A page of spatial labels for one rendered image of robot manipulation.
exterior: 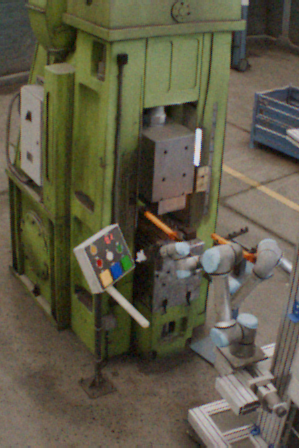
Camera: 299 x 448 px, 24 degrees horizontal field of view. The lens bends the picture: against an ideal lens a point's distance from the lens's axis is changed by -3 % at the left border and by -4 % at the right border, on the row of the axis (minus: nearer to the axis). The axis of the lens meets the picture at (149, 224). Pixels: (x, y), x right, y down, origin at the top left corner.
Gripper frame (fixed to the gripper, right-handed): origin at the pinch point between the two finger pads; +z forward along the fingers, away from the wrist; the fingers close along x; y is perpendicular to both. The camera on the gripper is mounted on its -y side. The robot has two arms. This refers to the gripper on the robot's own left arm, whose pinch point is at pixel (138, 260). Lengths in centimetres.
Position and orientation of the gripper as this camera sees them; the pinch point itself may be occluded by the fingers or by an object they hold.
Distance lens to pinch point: 416.9
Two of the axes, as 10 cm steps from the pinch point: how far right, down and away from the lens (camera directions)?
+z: -7.5, 1.7, 6.3
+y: -3.8, -9.0, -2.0
